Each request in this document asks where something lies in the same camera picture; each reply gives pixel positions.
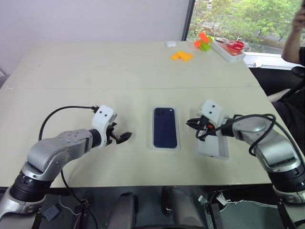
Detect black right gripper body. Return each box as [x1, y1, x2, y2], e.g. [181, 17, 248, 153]
[195, 115, 215, 137]

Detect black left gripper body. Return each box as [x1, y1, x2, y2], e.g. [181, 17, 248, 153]
[104, 123, 120, 146]

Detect dark grey rounded shape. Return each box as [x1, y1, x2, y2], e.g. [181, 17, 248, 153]
[108, 192, 139, 229]

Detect white box with orange print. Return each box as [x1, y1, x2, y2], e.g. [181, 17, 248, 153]
[211, 39, 246, 63]

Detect black clamp stand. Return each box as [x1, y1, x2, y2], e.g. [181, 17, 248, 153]
[80, 199, 91, 229]

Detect person in dark clothes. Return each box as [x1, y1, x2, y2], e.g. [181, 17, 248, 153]
[271, 46, 305, 146]

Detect black upright post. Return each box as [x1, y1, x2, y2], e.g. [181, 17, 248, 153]
[207, 204, 222, 229]

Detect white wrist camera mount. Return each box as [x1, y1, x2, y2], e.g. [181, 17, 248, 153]
[195, 99, 226, 138]
[91, 104, 118, 146]

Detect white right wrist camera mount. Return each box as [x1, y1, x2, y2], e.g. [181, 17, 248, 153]
[195, 99, 226, 138]

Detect red scissors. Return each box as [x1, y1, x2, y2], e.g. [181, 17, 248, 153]
[227, 40, 245, 51]

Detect green toy block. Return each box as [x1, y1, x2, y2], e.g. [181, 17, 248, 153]
[200, 37, 213, 52]

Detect black narrow rounded shape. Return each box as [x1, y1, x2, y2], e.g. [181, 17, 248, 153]
[162, 186, 173, 217]

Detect black chair armrest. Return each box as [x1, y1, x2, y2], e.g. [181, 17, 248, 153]
[292, 66, 305, 77]

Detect person's bare hand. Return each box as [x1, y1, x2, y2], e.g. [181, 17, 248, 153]
[292, 4, 305, 33]

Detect white phone box lid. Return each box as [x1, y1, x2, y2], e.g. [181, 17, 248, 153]
[190, 107, 230, 161]

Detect yellow toy block cluster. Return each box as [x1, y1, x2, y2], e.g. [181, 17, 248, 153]
[170, 51, 194, 62]

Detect dark blue smartphone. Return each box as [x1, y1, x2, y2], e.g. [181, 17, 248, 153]
[152, 107, 178, 148]

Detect white connector wire bundle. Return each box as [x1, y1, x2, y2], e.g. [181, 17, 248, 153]
[215, 192, 232, 206]

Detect thin white cable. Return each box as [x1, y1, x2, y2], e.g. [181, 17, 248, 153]
[58, 197, 81, 217]

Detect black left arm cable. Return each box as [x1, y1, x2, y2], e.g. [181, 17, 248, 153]
[39, 104, 100, 229]

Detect white phone box base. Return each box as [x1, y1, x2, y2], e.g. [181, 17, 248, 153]
[152, 106, 181, 151]

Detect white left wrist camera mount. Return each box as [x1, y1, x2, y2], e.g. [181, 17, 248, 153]
[91, 104, 118, 146]

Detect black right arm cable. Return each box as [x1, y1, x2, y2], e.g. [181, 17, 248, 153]
[195, 113, 300, 158]

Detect dark blue-grey rectangular block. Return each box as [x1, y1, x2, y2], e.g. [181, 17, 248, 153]
[43, 203, 61, 220]

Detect white window sill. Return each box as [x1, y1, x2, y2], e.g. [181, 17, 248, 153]
[243, 51, 305, 70]

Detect dark window frame post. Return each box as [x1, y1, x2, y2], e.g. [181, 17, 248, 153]
[181, 0, 196, 41]

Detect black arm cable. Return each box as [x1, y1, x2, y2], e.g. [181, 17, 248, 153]
[195, 113, 300, 158]
[39, 104, 100, 229]

